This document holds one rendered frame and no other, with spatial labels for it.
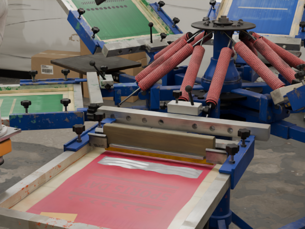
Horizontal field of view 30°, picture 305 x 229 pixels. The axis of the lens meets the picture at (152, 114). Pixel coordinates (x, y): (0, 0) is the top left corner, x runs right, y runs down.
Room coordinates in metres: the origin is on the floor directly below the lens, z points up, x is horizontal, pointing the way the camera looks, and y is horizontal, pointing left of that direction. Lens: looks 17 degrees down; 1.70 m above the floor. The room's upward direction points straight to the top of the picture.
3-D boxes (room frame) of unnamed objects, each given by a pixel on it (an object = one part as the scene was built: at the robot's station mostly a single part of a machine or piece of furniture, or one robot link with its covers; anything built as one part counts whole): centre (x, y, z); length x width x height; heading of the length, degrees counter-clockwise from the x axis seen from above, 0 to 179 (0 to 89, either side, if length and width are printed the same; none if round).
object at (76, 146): (1.98, 0.23, 0.98); 0.30 x 0.05 x 0.07; 158
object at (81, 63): (3.16, 0.09, 0.91); 1.34 x 0.40 x 0.08; 38
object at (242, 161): (1.78, -0.28, 0.98); 0.30 x 0.05 x 0.07; 158
